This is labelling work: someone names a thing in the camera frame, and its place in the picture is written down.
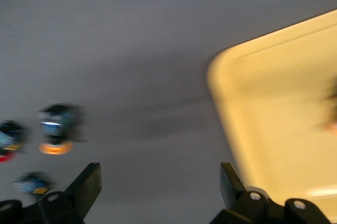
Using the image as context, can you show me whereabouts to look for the yellow push button switch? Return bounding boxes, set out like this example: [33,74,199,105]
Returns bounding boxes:
[37,103,85,156]
[321,83,337,133]

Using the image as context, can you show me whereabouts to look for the red push button switch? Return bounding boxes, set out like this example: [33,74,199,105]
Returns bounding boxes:
[0,120,26,164]
[13,171,55,202]

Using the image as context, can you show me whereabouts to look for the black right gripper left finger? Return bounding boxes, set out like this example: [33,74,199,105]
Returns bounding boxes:
[36,162,102,224]

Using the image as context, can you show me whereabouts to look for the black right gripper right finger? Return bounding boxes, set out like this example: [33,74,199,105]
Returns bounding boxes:
[210,162,272,224]

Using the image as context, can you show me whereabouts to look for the yellow plastic tray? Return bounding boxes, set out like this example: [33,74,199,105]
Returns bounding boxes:
[206,9,337,224]

